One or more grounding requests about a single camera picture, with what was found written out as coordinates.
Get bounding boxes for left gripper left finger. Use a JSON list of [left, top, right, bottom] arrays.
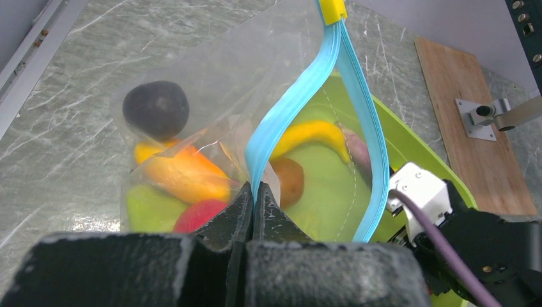
[[1, 184, 253, 306]]

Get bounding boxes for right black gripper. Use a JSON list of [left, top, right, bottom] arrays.
[[438, 180, 541, 306]]

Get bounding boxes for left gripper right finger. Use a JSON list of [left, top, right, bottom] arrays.
[[245, 183, 431, 306]]

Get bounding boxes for green pear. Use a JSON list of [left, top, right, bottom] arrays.
[[124, 185, 189, 233]]

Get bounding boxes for red apple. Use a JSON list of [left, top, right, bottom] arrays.
[[173, 199, 228, 233]]

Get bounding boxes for orange mango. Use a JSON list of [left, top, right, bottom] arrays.
[[133, 139, 241, 205]]

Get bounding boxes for clear zip top bag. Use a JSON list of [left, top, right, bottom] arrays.
[[111, 1, 390, 242]]

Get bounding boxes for dark purple plum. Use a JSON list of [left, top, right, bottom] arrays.
[[122, 81, 190, 141]]

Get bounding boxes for wooden board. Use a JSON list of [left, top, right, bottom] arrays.
[[414, 37, 538, 216]]

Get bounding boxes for brown kiwi potato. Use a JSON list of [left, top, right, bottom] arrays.
[[270, 157, 304, 209]]

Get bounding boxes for purple eggplant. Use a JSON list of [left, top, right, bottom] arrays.
[[340, 127, 373, 185]]

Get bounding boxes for left yellow banana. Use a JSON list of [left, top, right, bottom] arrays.
[[269, 120, 352, 164]]

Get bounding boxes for dark grey tilted panel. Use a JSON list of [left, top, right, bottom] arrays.
[[505, 0, 541, 93]]

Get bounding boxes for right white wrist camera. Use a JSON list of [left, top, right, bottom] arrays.
[[385, 162, 453, 246]]

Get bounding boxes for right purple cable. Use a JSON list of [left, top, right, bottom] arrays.
[[389, 188, 505, 307]]

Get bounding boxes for metal bracket on board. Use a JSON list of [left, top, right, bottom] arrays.
[[455, 95, 541, 141]]

